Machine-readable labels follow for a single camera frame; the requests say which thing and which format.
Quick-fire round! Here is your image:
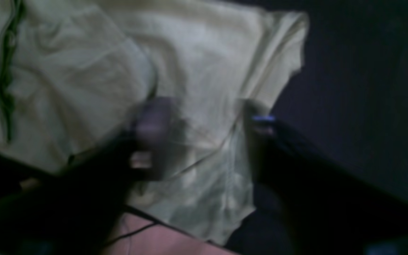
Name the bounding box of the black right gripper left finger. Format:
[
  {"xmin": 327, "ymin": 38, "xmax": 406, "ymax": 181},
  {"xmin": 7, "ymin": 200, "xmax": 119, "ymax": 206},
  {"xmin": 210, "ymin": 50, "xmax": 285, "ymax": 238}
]
[{"xmin": 0, "ymin": 97, "xmax": 175, "ymax": 255}]

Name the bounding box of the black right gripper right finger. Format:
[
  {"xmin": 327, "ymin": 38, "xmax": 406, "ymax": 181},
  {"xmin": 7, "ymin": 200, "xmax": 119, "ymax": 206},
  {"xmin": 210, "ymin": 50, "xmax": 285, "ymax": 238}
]
[{"xmin": 243, "ymin": 100, "xmax": 408, "ymax": 255}]

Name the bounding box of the light green T-shirt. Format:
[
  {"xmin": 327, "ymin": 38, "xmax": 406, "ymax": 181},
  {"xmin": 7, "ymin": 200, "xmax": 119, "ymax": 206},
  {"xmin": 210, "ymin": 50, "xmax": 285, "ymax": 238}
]
[{"xmin": 0, "ymin": 0, "xmax": 309, "ymax": 245}]

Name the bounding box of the black table cloth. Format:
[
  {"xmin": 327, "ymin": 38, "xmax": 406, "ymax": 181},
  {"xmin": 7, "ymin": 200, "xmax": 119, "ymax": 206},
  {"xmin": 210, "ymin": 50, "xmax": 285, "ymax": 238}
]
[{"xmin": 0, "ymin": 0, "xmax": 408, "ymax": 255}]

